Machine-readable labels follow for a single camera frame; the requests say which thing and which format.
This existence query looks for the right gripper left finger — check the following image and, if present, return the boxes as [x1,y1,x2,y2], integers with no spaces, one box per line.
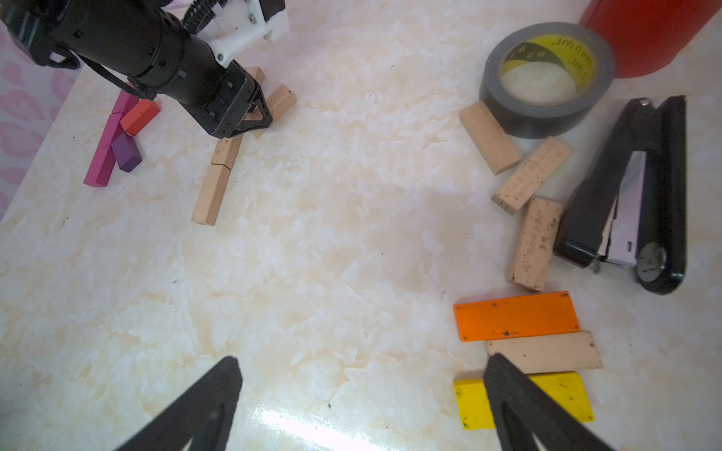
[120,356,243,450]

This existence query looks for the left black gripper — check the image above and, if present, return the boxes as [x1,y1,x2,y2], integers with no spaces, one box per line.
[197,62,273,139]

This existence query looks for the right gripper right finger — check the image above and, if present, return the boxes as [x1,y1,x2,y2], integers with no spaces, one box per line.
[483,353,610,450]

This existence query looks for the red block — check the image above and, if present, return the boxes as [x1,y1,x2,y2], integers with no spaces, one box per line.
[120,100,161,136]

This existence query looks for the purple block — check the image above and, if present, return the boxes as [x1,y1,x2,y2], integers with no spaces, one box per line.
[111,133,142,173]

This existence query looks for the pink magenta block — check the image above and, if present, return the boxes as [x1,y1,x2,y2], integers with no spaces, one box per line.
[84,146,117,188]

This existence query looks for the long natural wood block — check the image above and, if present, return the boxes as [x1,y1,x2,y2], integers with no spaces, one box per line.
[191,165,231,226]

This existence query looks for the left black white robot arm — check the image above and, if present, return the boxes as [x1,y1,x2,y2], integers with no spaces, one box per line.
[1,1,289,139]

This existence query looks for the yellow block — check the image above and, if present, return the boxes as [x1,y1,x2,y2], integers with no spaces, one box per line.
[454,372,595,430]

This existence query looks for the orange block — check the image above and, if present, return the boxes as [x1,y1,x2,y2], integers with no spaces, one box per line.
[453,291,582,343]

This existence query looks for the pale cream wood block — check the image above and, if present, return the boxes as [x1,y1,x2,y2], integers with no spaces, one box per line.
[507,197,563,292]

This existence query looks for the black stapler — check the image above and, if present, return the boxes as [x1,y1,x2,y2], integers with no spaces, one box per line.
[554,95,687,295]

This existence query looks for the red pencil cup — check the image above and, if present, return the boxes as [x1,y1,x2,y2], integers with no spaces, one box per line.
[579,0,721,79]

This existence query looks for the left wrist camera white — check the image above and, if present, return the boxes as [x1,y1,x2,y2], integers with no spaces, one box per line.
[199,0,290,68]

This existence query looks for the grey duct tape roll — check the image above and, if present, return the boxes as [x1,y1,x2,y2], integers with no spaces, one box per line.
[479,22,616,139]

